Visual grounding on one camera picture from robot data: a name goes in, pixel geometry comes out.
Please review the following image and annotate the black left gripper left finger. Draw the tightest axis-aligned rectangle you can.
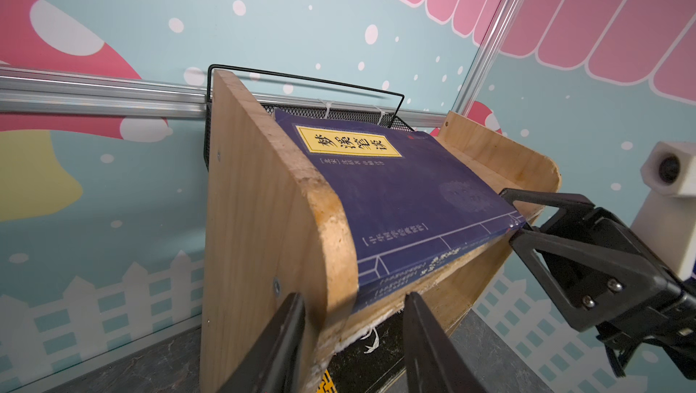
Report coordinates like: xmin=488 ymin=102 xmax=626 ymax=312
xmin=219 ymin=293 xmax=306 ymax=393

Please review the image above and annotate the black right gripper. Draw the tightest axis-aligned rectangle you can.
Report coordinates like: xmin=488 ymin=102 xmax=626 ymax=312
xmin=500 ymin=188 xmax=695 ymax=380

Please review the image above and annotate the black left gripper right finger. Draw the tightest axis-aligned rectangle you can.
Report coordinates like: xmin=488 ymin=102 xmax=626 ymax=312
xmin=402 ymin=293 xmax=486 ymax=393

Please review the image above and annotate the navy book yellow label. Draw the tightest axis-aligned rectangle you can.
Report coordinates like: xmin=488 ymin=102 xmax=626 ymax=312
xmin=274 ymin=110 xmax=526 ymax=311

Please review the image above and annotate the black wire mesh basket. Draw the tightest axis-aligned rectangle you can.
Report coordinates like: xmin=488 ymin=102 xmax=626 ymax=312
xmin=203 ymin=63 xmax=414 ymax=166

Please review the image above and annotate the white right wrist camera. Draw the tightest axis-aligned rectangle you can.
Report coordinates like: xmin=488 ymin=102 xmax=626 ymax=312
xmin=631 ymin=141 xmax=695 ymax=281

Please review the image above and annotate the wooden two-tier bookshelf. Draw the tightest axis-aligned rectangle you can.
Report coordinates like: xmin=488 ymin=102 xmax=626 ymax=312
xmin=199 ymin=70 xmax=561 ymax=392

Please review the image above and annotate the black book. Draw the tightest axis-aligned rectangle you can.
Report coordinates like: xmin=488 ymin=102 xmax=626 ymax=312
xmin=317 ymin=311 xmax=408 ymax=393

